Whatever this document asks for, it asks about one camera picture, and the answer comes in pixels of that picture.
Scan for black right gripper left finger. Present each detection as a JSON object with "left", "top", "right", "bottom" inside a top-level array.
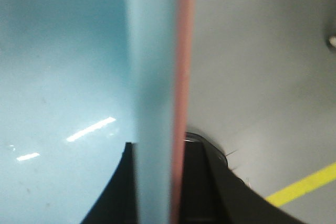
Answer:
[{"left": 81, "top": 142, "right": 138, "bottom": 223}]

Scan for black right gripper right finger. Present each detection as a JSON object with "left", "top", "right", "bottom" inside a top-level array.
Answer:
[{"left": 181, "top": 132, "right": 301, "bottom": 223}]

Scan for light blue plastic box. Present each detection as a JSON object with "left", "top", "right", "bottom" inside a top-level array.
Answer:
[{"left": 1, "top": 0, "right": 177, "bottom": 223}]

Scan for pink plastic box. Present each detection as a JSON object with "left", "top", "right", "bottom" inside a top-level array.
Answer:
[{"left": 170, "top": 0, "right": 195, "bottom": 223}]

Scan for yellow floor tape line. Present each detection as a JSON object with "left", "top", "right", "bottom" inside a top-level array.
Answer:
[{"left": 265, "top": 162, "right": 335, "bottom": 207}]

